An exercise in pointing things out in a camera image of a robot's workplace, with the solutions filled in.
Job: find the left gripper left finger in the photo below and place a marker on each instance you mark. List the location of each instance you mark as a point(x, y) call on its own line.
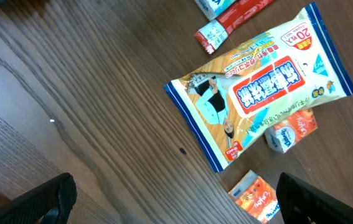
point(50, 202)

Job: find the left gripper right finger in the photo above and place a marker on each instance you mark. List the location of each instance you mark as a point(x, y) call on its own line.
point(300, 202)

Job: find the small orange box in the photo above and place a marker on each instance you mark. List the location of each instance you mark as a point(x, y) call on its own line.
point(284, 135)
point(257, 197)

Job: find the large yellow snack bag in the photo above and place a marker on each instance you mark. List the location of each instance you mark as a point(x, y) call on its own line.
point(231, 101)

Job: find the red stick packet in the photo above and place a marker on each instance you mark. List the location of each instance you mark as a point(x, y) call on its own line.
point(212, 35)

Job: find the small teal box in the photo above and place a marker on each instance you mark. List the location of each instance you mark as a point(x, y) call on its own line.
point(213, 8)

